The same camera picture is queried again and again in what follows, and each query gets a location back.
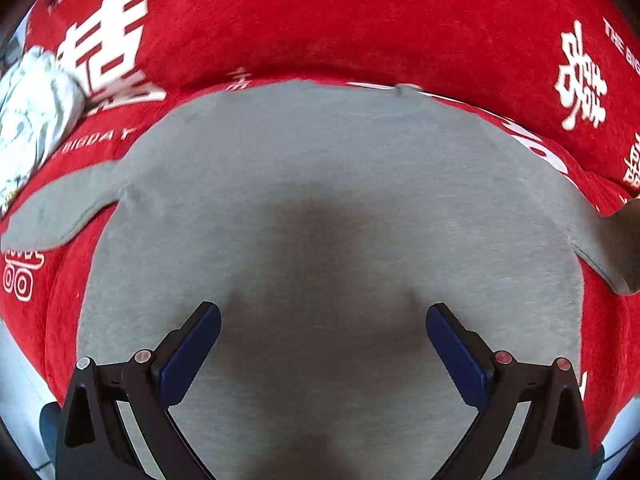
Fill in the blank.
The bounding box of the grey knit sweater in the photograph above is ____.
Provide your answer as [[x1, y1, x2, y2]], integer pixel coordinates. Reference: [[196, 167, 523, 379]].
[[1, 81, 639, 479]]

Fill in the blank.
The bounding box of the red wedding bed quilt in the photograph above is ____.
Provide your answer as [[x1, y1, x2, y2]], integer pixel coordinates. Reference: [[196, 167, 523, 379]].
[[0, 0, 640, 461]]

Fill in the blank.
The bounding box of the white floral crumpled cloth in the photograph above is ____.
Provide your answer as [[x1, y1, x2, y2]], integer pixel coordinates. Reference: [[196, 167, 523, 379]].
[[1, 47, 86, 214]]

